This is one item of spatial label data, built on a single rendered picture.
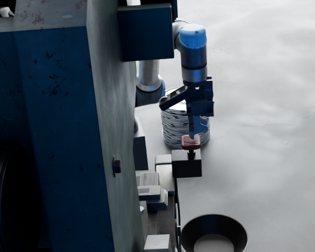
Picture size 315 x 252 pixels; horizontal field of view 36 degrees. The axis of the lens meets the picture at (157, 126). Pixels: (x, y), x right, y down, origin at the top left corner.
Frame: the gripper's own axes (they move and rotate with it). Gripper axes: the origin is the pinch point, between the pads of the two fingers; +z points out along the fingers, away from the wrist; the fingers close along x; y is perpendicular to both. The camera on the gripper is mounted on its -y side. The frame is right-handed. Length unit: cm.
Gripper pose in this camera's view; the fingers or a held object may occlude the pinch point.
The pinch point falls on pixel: (190, 135)
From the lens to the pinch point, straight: 151.9
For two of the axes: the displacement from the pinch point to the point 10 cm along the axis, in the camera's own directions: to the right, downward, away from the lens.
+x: 0.1, -5.3, 8.5
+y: 10.0, -0.6, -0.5
